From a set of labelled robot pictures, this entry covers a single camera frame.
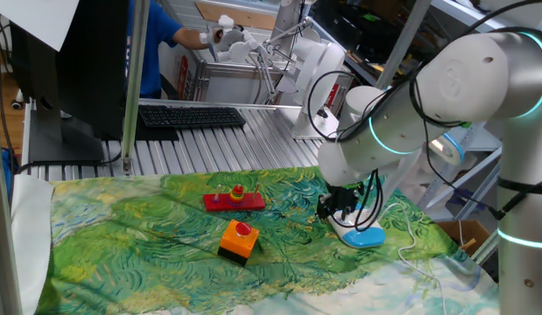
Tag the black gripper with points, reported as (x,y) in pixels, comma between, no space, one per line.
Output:
(344,199)

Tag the white and blue desk lamp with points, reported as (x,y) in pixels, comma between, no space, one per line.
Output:
(362,238)

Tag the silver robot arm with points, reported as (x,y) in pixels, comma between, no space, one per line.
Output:
(450,79)

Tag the orange box with red button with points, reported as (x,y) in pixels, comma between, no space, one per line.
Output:
(237,242)

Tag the cardboard box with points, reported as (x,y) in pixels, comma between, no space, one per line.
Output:
(463,234)

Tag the white curved stand device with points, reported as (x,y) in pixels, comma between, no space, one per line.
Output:
(318,74)

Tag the black keyboard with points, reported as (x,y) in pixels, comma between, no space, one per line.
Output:
(192,116)

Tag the diagonal aluminium strut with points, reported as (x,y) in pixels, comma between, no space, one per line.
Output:
(402,44)

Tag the white haptic device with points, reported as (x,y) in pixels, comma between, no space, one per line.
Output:
(235,44)

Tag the painted landscape tablecloth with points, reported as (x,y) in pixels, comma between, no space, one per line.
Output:
(143,262)

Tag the wooden board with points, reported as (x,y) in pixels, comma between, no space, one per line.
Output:
(240,16)

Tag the person in blue shirt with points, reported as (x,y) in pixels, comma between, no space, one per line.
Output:
(150,48)

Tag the black computer monitor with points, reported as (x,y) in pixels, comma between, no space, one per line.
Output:
(86,65)

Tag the white fabric sheet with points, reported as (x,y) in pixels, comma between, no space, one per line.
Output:
(32,245)

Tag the white paper sheet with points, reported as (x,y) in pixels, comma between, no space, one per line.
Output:
(34,19)

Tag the grey metal shelf frame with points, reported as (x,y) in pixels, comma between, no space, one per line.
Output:
(476,175)

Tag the thin aluminium post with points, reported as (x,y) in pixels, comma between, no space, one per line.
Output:
(135,87)

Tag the aluminium frame post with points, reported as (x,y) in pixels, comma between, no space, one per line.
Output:
(1,219)

